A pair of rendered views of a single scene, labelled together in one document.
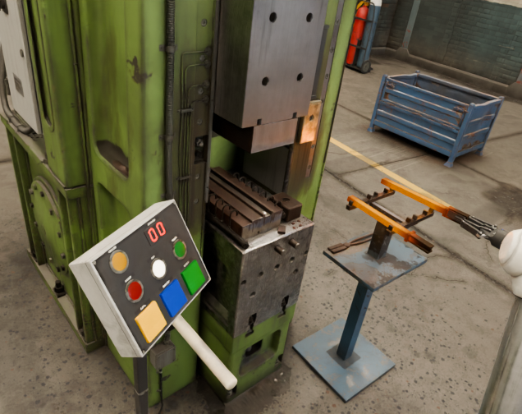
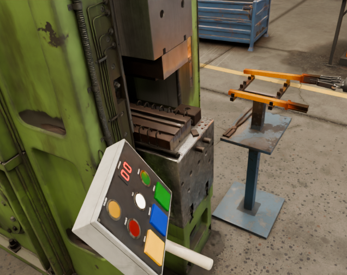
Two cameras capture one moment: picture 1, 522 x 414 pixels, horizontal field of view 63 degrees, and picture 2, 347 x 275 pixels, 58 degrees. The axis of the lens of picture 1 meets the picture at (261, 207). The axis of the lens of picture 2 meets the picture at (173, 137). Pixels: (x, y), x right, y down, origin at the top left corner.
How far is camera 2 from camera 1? 0.36 m
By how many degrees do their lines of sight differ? 11
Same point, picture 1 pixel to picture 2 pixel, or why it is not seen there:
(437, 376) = (313, 195)
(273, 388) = (213, 250)
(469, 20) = not seen: outside the picture
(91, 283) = (100, 238)
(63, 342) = not seen: outside the picture
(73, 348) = not seen: outside the picture
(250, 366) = (195, 242)
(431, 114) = (228, 17)
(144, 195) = (89, 144)
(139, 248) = (121, 191)
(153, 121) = (79, 77)
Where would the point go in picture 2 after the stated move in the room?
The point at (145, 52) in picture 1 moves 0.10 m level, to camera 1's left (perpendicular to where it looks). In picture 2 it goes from (58, 15) to (21, 19)
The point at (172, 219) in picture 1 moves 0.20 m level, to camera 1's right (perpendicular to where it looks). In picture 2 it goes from (131, 156) to (190, 143)
